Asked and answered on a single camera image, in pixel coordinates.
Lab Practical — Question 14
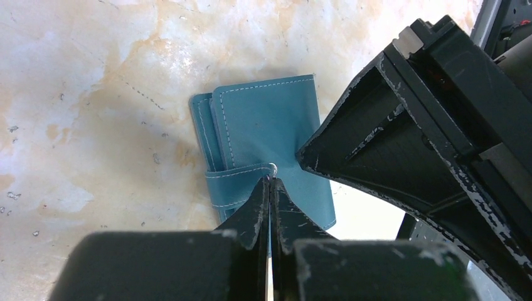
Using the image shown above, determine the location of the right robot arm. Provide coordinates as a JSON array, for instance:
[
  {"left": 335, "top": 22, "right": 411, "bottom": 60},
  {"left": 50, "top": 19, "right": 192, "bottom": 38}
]
[{"left": 297, "top": 1, "right": 531, "bottom": 300}]

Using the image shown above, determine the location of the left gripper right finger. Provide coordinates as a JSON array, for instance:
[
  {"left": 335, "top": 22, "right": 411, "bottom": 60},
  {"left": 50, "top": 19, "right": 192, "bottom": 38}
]
[{"left": 270, "top": 178, "right": 478, "bottom": 300}]

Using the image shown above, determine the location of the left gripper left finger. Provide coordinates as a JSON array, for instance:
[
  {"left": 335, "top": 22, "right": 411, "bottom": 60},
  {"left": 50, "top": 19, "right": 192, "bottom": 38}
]
[{"left": 50, "top": 177, "right": 270, "bottom": 300}]

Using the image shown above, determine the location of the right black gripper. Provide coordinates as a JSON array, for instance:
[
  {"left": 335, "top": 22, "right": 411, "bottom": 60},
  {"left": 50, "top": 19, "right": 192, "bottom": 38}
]
[{"left": 297, "top": 16, "right": 531, "bottom": 300}]

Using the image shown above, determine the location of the blue card holder wallet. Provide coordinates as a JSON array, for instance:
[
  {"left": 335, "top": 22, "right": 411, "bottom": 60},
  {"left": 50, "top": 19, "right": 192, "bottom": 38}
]
[{"left": 189, "top": 75, "right": 336, "bottom": 230}]

